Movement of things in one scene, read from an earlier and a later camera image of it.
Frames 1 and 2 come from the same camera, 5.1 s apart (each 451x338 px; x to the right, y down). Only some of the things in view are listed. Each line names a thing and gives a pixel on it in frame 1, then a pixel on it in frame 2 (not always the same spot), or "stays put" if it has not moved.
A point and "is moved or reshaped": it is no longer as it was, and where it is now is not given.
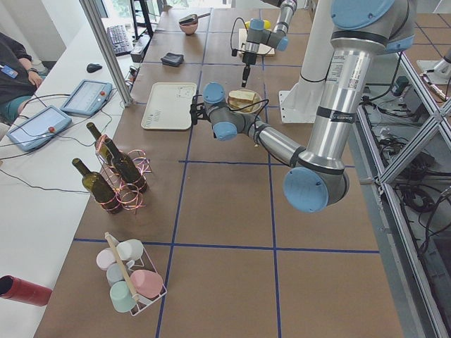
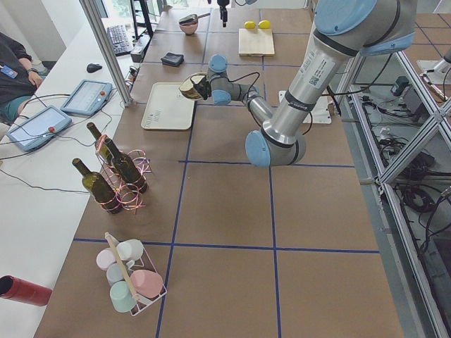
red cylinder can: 14,288 stays put
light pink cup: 105,258 stays put
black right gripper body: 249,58 → 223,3
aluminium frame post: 108,52 stays put
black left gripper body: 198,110 → 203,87
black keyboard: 119,41 stays put
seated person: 20,77 stays put
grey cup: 115,272 stays put
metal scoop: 192,18 stays put
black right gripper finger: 246,70 → 223,11
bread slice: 246,95 is moved or reshaped
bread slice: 246,107 → 187,89
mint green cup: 121,297 stays put
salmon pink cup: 146,283 stays put
